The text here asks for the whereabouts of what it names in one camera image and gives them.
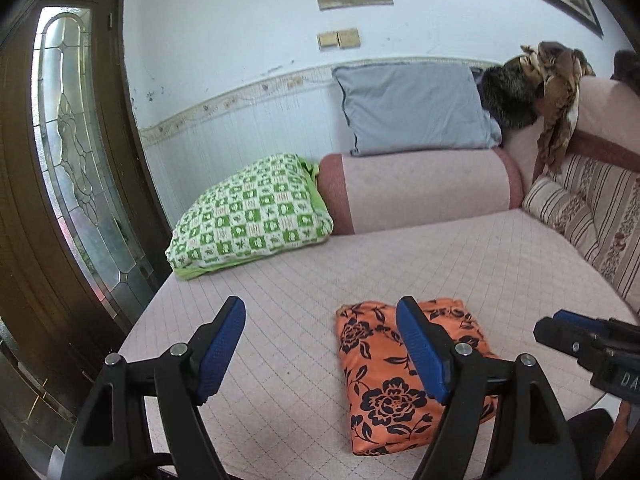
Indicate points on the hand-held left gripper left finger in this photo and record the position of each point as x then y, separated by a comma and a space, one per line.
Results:
222, 350

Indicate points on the wooden door with leaded glass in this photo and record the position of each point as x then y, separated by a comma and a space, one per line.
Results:
20, 160

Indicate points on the large striped cushion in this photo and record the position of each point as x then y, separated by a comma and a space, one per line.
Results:
615, 220

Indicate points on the pink sofa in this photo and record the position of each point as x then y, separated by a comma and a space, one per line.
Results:
400, 260

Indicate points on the green checkered pillow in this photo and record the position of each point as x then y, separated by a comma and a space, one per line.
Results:
240, 220

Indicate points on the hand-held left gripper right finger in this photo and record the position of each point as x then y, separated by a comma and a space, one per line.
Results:
420, 355

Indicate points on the beige wall switch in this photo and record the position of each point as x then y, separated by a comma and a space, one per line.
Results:
327, 41
348, 38

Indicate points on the brown patterned scarf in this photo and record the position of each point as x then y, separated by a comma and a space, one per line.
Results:
555, 85

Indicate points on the small striped cushion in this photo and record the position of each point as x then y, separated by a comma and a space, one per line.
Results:
560, 205

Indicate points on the dark brown cloth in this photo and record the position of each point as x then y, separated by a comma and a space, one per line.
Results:
627, 65

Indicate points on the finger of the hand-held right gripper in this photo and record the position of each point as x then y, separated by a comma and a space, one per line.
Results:
580, 321
565, 337

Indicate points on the grey pillow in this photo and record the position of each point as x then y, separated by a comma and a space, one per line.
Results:
415, 110

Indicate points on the dark furry cloth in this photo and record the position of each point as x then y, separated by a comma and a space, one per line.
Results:
510, 95

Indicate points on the orange floral garment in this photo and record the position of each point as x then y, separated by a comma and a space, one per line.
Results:
385, 400

